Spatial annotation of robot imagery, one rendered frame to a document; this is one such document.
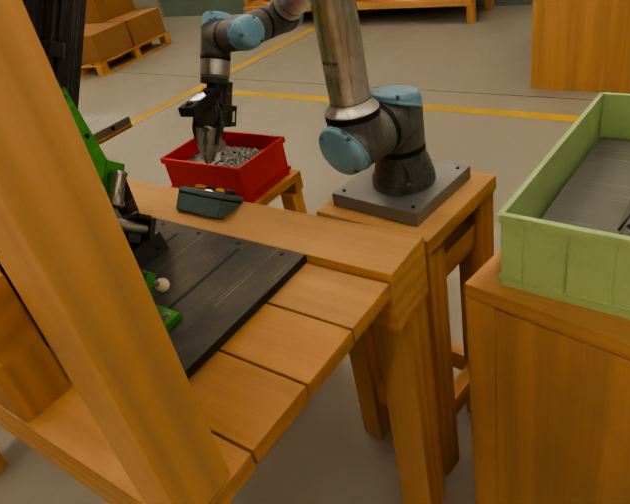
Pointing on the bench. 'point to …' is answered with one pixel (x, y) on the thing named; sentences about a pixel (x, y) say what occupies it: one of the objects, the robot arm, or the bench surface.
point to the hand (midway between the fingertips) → (206, 158)
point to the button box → (207, 202)
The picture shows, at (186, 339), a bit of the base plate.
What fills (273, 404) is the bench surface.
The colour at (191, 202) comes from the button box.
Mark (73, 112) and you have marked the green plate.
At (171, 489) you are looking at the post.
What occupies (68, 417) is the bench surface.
